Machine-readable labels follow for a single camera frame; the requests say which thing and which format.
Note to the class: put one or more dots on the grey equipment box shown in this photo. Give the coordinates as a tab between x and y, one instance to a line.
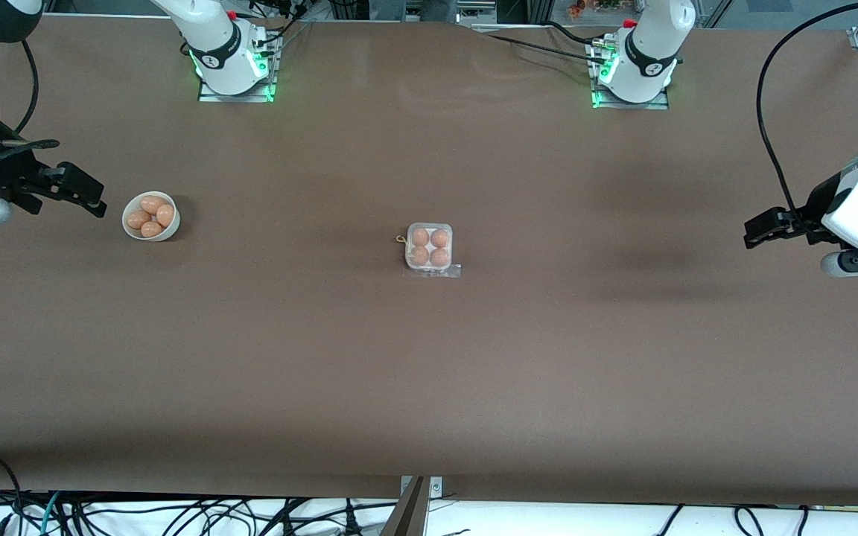
477	11

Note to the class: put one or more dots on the clear tape strip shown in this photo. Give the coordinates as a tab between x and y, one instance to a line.
453	272

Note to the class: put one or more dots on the white round bowl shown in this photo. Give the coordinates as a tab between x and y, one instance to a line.
170	234

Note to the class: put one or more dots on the small metal bracket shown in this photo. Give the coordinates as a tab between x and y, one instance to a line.
436	487

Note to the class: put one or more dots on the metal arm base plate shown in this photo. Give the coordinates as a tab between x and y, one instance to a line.
209	96
660	105

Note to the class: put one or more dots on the clear plastic egg box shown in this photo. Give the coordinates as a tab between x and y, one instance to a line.
429	247

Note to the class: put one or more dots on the brown egg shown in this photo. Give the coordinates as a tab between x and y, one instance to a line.
165	215
151	229
151	204
439	238
419	237
419	255
439	257
138	219

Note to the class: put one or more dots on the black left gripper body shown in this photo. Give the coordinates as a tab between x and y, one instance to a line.
815	209

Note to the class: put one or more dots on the dark metal bar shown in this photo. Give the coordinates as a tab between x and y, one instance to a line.
408	517

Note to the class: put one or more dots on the orange items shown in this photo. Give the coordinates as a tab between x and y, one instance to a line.
578	7

